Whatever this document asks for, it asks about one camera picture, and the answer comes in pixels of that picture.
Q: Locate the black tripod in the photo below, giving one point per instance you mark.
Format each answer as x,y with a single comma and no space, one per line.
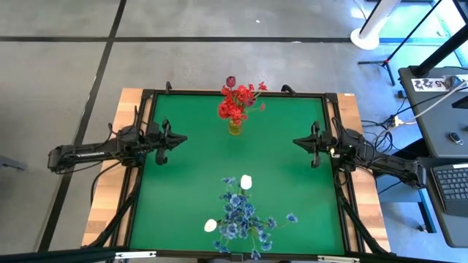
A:
387,62

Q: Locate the grey side desk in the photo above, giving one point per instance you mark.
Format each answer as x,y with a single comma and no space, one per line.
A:
431,120

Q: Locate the wooden table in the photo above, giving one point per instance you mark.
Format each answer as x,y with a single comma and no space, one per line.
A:
124,109

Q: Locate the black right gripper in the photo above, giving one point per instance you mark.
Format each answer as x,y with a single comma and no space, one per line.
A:
323,142

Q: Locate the black laptop keyboard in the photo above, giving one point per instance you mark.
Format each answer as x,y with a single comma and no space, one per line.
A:
453,182

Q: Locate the black key fob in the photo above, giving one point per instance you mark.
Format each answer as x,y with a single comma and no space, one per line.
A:
455,138

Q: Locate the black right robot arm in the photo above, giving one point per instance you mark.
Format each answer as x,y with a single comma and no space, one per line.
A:
384,164

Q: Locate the red flower bunch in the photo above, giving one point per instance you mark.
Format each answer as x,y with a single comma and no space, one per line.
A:
228,109
243,93

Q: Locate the black stand pole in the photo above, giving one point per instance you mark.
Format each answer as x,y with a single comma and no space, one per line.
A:
438,55

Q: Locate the white power plug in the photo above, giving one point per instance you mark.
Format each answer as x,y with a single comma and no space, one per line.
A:
398,120

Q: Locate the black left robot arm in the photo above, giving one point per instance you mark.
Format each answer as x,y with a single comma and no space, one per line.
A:
87,155

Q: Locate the yellow glass vase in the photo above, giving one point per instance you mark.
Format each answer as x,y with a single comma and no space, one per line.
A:
235,128

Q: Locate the silver metal bracket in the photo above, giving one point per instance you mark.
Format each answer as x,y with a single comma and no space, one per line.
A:
338,259
135,254

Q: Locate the black frame clamp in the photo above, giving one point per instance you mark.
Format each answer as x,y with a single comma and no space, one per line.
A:
168,86
289,88

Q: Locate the white label paper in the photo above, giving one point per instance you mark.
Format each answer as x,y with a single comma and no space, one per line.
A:
428,84

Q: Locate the blue desk leg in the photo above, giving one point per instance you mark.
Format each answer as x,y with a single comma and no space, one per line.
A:
428,215

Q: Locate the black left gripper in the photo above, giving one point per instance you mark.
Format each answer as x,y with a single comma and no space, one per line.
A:
161,140

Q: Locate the white pole with round base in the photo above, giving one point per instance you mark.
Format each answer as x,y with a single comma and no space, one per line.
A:
363,38

